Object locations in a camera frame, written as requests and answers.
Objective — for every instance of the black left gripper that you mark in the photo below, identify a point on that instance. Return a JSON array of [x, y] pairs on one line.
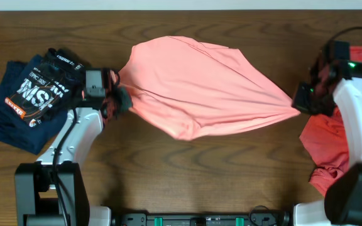
[[127, 103]]

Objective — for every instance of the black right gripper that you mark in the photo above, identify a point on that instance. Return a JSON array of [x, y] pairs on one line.
[[298, 102]]

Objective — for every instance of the red printed t-shirt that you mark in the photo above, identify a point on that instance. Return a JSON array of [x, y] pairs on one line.
[[324, 138]]

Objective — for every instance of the light pink t-shirt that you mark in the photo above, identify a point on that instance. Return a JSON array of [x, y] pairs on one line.
[[191, 89]]

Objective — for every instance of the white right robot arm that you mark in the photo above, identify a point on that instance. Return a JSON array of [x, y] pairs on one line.
[[342, 204]]

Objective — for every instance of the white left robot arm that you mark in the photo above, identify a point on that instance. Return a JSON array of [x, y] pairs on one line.
[[51, 190]]

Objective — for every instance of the black printed folded shirt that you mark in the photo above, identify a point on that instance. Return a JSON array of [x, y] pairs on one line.
[[46, 87]]

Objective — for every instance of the navy blue folded shirt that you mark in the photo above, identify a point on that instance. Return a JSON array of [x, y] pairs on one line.
[[13, 130]]

